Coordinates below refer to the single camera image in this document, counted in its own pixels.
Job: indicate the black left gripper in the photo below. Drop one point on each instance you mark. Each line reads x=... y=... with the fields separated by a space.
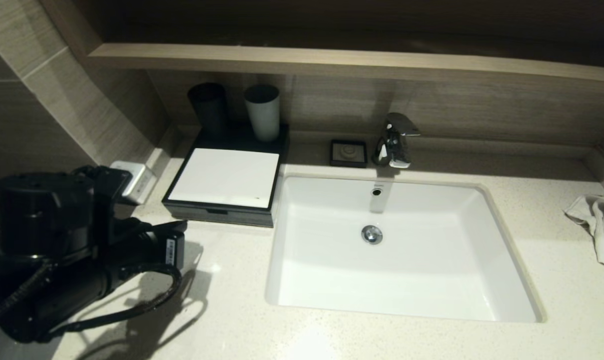
x=172 y=250

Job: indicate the black tumbler cup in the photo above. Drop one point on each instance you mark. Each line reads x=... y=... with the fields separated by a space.
x=209 y=110

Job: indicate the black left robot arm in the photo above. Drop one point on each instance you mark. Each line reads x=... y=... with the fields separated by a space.
x=42 y=215

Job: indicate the black amenity tray box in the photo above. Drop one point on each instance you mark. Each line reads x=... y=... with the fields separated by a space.
x=284 y=145

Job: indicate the white ribbed tray mat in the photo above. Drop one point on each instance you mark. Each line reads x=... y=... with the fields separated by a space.
x=227 y=177

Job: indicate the grey tumbler cup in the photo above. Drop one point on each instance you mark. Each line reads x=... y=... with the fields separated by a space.
x=264 y=120

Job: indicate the chrome sink drain stopper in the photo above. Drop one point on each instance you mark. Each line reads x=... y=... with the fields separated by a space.
x=371 y=234

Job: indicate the black square soap dish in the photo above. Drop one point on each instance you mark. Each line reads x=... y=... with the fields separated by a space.
x=348 y=152

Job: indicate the white rectangular sink basin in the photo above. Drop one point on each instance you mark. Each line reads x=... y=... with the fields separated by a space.
x=406 y=270

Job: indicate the chrome sink faucet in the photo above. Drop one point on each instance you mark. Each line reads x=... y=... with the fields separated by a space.
x=394 y=147

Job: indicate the wooden wall shelf ledge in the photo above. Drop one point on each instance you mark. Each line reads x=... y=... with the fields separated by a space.
x=331 y=62

